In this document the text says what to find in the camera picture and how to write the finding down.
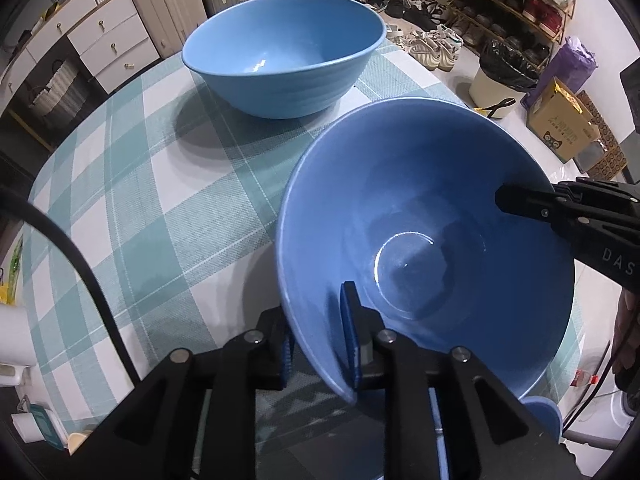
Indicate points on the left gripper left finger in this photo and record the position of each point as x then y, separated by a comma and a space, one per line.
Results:
194, 415

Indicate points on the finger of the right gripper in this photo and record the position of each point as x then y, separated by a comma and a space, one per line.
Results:
525, 202

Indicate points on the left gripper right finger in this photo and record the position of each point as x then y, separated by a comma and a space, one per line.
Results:
445, 414

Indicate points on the large blue bowl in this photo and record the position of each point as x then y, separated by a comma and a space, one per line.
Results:
398, 197

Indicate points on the light blue bowl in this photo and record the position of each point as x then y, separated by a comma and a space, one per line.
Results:
284, 59

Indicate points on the person's right hand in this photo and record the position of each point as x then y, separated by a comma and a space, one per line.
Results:
626, 339

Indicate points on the cardboard box with cat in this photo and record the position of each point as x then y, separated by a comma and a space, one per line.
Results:
562, 123

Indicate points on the small teal box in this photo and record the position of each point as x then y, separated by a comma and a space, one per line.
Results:
50, 426

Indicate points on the white trash bin black bag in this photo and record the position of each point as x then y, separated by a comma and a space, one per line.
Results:
502, 80

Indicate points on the purple bag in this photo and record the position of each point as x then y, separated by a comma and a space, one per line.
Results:
573, 65

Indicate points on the white electric kettle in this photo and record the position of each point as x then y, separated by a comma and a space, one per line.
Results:
17, 352

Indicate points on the shoe rack with shoes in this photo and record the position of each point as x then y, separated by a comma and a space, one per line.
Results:
535, 28

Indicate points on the green packet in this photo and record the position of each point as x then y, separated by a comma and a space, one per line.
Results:
9, 275

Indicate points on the checkered teal tablecloth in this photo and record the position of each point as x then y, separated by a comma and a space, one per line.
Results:
172, 197

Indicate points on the woven laundry basket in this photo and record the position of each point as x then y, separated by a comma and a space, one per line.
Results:
61, 99

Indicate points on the white drawer desk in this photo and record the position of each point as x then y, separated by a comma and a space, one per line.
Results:
108, 37

